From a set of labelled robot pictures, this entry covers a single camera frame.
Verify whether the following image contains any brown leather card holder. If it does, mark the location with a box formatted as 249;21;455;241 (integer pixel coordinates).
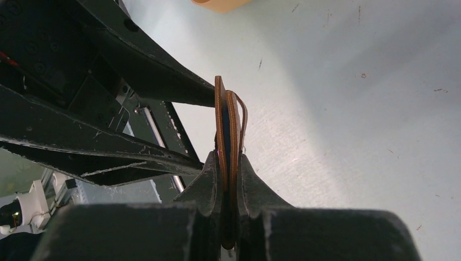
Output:
215;76;248;250

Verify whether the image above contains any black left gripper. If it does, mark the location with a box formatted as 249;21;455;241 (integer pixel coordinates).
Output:
1;1;214;186

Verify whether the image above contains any orange plastic tray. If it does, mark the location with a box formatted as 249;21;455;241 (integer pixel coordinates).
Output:
192;0;252;14

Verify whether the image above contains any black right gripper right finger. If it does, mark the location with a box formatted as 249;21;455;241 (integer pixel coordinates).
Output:
236;155;420;260

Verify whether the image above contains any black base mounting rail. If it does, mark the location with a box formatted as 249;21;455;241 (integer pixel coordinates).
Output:
117;84;199;203

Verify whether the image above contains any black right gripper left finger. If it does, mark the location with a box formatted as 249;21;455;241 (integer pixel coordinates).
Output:
32;151;221;260

